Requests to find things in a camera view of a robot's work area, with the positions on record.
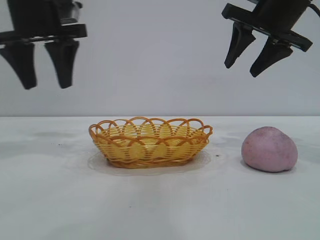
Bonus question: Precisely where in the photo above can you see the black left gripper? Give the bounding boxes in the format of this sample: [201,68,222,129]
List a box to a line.
[0,0,88,90]

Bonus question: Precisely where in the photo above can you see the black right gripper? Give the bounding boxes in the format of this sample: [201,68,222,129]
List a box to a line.
[221,0,314,78]

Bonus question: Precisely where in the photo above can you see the pink round plush ball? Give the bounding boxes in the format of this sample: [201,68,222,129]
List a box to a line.
[241,126,299,173]

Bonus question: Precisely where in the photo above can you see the yellow woven wicker basket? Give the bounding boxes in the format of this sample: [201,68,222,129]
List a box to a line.
[88,116,214,170]

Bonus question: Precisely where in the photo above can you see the black cable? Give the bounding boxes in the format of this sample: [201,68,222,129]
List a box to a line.
[306,1,320,16]

